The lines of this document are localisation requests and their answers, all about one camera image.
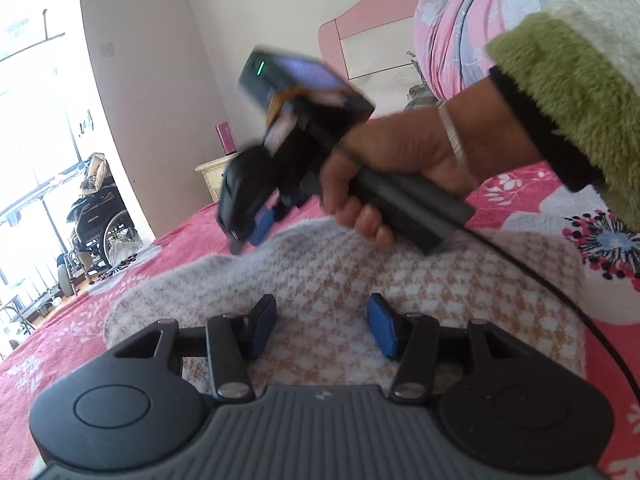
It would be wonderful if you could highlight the beige houndstooth knit cardigan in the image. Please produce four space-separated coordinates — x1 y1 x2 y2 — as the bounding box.
104 220 586 388

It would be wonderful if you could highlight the person's right hand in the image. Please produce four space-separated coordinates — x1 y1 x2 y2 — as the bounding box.
320 79 540 246

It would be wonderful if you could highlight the cream bedside nightstand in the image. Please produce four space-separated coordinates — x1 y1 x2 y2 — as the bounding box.
195 153 236 203

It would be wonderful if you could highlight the pink cup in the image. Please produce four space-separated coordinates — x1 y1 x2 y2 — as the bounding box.
216 122 236 156

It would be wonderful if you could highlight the white plastic bag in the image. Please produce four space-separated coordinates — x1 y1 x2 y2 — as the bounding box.
105 240 144 266

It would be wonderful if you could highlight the pink bed headboard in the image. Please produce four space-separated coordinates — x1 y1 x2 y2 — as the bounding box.
318 0 418 80

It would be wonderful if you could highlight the black wheelchair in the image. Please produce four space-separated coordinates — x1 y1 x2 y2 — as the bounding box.
56 153 143 296

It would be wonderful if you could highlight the pink grey floral quilt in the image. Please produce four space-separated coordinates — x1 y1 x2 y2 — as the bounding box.
413 0 551 100

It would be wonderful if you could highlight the gold bangle bracelet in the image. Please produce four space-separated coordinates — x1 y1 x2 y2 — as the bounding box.
436 100 483 193

